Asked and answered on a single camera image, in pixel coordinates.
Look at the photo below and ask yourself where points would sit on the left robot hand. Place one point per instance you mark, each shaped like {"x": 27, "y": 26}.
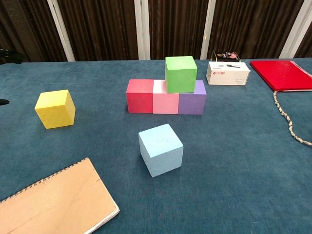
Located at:
{"x": 12, "y": 57}

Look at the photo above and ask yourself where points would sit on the light blue foam cube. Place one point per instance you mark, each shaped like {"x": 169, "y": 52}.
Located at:
{"x": 161, "y": 151}

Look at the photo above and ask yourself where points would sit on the red spiral notebook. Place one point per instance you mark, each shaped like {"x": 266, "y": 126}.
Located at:
{"x": 282, "y": 74}

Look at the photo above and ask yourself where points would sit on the black luncheon meat tin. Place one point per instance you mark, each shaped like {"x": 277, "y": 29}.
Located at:
{"x": 224, "y": 55}

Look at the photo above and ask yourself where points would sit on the dark brown curtain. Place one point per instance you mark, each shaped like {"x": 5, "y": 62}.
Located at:
{"x": 102, "y": 29}

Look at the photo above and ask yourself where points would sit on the pink foam cube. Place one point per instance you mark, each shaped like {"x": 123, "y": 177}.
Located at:
{"x": 165, "y": 103}

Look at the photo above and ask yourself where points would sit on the yellow foam cube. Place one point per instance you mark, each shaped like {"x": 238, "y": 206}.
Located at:
{"x": 54, "y": 112}

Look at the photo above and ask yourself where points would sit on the tan spiral notebook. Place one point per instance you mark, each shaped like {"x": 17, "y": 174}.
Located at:
{"x": 53, "y": 202}

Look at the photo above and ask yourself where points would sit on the green foam cube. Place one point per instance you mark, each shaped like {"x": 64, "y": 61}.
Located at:
{"x": 181, "y": 78}

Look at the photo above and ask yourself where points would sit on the purple foam cube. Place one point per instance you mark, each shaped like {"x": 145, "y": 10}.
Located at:
{"x": 192, "y": 102}

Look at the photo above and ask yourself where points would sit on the red foam cube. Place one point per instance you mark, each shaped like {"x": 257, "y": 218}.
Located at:
{"x": 139, "y": 100}

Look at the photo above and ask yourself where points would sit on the white cardboard box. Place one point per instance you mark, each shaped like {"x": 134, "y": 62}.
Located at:
{"x": 228, "y": 74}

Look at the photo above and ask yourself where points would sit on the blue felt table cover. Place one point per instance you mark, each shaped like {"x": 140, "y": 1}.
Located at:
{"x": 219, "y": 146}

